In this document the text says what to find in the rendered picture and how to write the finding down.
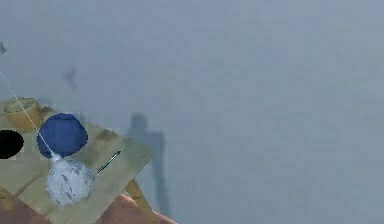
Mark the white marbled vase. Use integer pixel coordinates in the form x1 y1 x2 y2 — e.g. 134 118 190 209
0 70 96 206

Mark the pale wooden table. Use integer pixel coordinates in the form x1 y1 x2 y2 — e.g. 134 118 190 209
0 98 154 224

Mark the dark green pen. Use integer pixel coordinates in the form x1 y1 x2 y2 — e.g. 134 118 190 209
96 150 122 174

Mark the blue round ball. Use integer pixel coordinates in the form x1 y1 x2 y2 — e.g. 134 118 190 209
36 112 89 159

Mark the tan round bowl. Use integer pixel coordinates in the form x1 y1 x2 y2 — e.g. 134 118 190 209
2 97 43 133

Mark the black round object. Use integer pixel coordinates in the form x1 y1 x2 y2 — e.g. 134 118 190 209
0 129 25 160

